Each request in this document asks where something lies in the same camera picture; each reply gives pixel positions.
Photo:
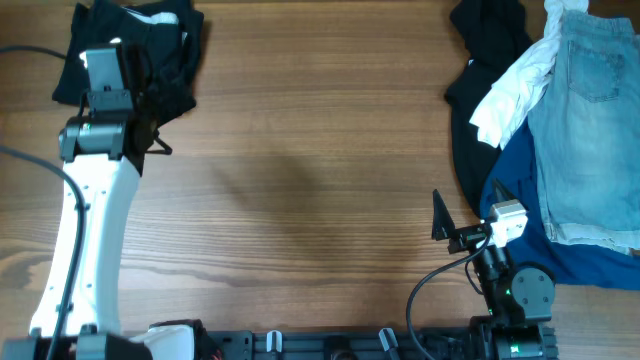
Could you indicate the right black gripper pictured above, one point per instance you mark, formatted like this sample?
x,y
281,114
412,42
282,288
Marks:
x,y
467,236

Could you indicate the black shorts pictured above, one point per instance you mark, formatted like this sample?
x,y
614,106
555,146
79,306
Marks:
x,y
168,34

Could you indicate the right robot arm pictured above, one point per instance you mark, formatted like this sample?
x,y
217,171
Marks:
x,y
519,298

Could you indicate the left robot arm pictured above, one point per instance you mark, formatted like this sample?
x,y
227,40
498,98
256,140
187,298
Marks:
x,y
103,149

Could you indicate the blue garment in pile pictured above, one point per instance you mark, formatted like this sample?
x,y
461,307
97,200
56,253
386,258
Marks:
x,y
516,169

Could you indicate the white garment in pile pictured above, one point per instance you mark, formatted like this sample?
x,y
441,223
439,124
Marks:
x,y
505,107

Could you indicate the light blue denim shorts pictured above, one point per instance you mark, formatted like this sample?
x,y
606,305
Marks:
x,y
586,136

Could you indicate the black garment in pile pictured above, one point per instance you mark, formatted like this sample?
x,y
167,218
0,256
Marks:
x,y
494,34

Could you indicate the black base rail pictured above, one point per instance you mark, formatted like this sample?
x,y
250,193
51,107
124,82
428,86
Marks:
x,y
350,345

